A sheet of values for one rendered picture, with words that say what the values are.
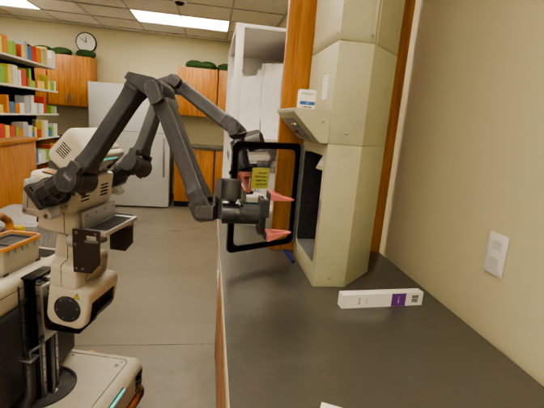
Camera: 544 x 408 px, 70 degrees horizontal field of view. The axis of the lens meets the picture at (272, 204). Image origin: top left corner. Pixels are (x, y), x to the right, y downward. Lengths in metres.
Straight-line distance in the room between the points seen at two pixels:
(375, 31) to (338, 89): 0.19
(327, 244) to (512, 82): 0.69
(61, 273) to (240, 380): 0.93
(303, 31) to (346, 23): 0.37
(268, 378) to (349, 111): 0.78
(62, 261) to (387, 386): 1.19
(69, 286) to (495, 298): 1.40
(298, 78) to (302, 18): 0.21
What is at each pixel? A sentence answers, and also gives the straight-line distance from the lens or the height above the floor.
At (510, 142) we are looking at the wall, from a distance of 1.22.
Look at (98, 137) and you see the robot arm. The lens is 1.29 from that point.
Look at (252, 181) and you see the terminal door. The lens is 1.39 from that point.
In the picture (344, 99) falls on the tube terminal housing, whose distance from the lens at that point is 1.22.
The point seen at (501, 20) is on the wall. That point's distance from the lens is 1.36.
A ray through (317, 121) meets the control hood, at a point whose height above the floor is 1.47.
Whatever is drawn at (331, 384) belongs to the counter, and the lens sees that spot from 0.90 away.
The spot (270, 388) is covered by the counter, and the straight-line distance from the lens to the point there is 0.87.
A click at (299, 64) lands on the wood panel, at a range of 1.58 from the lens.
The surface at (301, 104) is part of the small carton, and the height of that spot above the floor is 1.52.
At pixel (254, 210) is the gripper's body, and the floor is 1.22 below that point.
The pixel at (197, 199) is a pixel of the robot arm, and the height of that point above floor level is 1.23.
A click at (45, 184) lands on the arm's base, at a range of 1.39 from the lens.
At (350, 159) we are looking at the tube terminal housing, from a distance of 1.24.
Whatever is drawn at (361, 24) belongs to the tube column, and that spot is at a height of 1.76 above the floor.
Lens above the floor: 1.47
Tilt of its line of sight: 12 degrees down
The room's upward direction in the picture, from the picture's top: 5 degrees clockwise
